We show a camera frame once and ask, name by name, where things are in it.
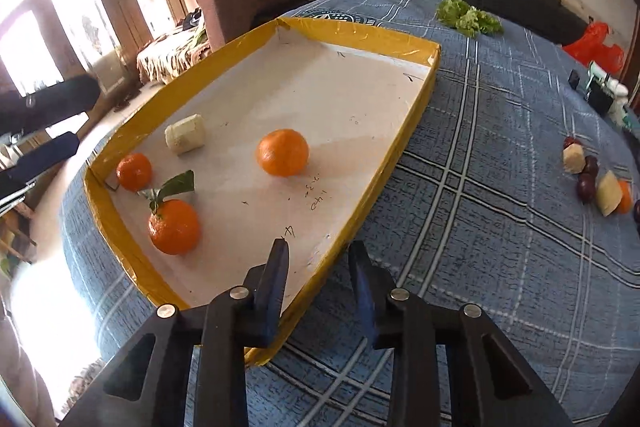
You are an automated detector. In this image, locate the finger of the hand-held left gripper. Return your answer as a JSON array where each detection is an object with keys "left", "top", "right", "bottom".
[
  {"left": 0, "top": 74, "right": 102, "bottom": 136},
  {"left": 0, "top": 131, "right": 81, "bottom": 188}
]

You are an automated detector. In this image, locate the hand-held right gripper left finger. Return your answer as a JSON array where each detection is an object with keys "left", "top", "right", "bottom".
[{"left": 57, "top": 237, "right": 291, "bottom": 427}]

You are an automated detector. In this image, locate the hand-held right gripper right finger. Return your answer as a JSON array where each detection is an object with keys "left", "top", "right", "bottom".
[{"left": 348, "top": 240, "right": 574, "bottom": 427}]

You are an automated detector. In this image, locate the yellow-rimmed white tray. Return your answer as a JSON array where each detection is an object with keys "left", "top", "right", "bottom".
[{"left": 84, "top": 17, "right": 442, "bottom": 367}]

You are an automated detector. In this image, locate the small orange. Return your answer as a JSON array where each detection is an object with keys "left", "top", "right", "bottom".
[
  {"left": 116, "top": 152, "right": 153, "bottom": 193},
  {"left": 615, "top": 179, "right": 634, "bottom": 215}
]

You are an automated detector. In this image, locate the wooden door with windows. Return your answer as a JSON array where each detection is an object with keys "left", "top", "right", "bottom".
[{"left": 0, "top": 0, "right": 187, "bottom": 100}]

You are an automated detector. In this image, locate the bench with patterned cloth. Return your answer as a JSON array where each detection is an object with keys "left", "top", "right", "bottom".
[{"left": 136, "top": 26, "right": 213, "bottom": 84}]

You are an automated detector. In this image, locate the orange with green leaves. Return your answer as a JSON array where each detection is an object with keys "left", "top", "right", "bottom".
[{"left": 137, "top": 170, "right": 202, "bottom": 257}]

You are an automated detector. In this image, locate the pale sugarcane piece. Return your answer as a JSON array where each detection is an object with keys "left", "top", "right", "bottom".
[
  {"left": 562, "top": 143, "right": 586, "bottom": 174},
  {"left": 164, "top": 114, "right": 207, "bottom": 155},
  {"left": 595, "top": 170, "right": 624, "bottom": 217}
]

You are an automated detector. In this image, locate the large round orange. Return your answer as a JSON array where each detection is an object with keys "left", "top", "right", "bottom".
[{"left": 256, "top": 129, "right": 310, "bottom": 178}]

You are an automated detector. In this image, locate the blue plaid blanket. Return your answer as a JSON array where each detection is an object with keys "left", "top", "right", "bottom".
[{"left": 60, "top": 0, "right": 640, "bottom": 427}]

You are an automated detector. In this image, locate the green lettuce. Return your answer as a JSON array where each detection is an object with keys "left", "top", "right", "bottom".
[{"left": 436, "top": 0, "right": 504, "bottom": 39}]

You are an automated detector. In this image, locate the white and green device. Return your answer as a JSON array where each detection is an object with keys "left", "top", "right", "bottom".
[{"left": 584, "top": 60, "right": 640, "bottom": 128}]

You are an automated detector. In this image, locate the red plastic bag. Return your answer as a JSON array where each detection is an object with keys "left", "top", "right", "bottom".
[{"left": 563, "top": 22, "right": 626, "bottom": 73}]

